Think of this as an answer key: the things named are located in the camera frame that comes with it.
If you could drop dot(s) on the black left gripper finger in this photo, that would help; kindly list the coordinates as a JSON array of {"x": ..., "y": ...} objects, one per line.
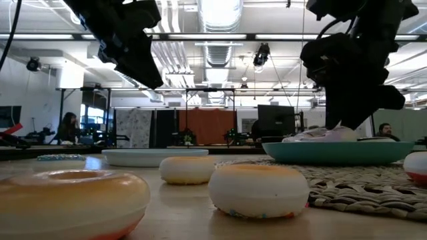
[{"x": 143, "y": 66}]

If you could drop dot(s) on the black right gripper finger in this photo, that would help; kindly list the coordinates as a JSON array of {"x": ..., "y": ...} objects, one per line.
[{"x": 348, "y": 113}]

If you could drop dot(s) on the white pink frosted donut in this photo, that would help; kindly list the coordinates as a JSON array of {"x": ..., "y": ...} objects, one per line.
[{"x": 320, "y": 135}]

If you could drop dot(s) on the cream orange donut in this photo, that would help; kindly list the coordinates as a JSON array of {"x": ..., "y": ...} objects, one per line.
[
  {"x": 257, "y": 190},
  {"x": 187, "y": 170}
]

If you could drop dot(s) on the blue sprinkled donut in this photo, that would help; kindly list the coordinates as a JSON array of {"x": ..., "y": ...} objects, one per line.
[{"x": 61, "y": 157}]

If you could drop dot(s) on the red sprinkled donut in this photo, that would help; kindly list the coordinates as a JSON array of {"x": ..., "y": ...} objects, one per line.
[{"x": 66, "y": 203}]

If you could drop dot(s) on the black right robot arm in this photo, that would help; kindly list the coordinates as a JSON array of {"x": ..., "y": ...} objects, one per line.
[{"x": 383, "y": 16}]

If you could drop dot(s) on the person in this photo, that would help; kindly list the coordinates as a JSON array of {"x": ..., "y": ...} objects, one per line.
[
  {"x": 386, "y": 130},
  {"x": 68, "y": 128}
]

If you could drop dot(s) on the teal plate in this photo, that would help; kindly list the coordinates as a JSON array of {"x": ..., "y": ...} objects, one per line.
[{"x": 333, "y": 153}]

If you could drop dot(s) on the patterned grey curtain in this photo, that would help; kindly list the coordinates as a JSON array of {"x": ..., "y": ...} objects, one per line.
[{"x": 133, "y": 128}]

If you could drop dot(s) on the black monitor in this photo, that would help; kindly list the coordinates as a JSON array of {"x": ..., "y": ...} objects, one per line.
[{"x": 276, "y": 120}]

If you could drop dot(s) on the woven straw placemat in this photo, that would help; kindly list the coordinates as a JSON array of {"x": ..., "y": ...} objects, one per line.
[{"x": 350, "y": 193}]

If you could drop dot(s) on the orange curtain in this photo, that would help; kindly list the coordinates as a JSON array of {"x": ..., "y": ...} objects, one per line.
[{"x": 207, "y": 125}]

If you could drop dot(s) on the light blue plate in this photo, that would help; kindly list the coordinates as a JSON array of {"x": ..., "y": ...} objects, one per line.
[{"x": 150, "y": 156}]

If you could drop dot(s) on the overhead camera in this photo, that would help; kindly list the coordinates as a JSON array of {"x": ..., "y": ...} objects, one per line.
[{"x": 262, "y": 55}]

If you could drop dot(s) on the silver ceiling duct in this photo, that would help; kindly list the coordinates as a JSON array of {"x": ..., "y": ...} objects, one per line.
[{"x": 220, "y": 20}]

